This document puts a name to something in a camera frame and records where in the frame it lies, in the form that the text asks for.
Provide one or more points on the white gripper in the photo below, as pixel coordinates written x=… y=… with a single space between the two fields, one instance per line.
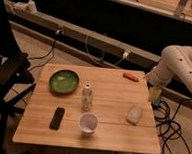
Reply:
x=154 y=93

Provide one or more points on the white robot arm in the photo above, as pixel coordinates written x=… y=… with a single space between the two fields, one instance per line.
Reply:
x=175 y=61

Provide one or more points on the small clear plastic bottle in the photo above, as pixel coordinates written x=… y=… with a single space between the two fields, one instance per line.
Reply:
x=87 y=97

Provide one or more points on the blue object on floor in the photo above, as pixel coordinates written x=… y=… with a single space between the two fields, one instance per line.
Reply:
x=156 y=103

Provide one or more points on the orange marker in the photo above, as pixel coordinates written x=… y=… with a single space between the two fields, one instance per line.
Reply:
x=131 y=77

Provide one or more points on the white crumpled object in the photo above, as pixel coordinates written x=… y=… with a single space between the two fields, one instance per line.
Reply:
x=134 y=115

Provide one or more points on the wooden table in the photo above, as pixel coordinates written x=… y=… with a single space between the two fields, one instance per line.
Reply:
x=125 y=118

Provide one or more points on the green bowl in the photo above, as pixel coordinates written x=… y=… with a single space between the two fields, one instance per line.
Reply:
x=64 y=81

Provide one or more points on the black remote control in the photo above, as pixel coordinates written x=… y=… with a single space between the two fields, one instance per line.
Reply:
x=57 y=118

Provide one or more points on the black chair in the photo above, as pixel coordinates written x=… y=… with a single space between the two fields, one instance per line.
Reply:
x=14 y=70

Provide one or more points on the metal rail beam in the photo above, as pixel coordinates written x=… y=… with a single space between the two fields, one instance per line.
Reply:
x=89 y=38

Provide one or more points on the white device on rail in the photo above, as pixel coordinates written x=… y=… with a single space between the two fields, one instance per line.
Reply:
x=29 y=6

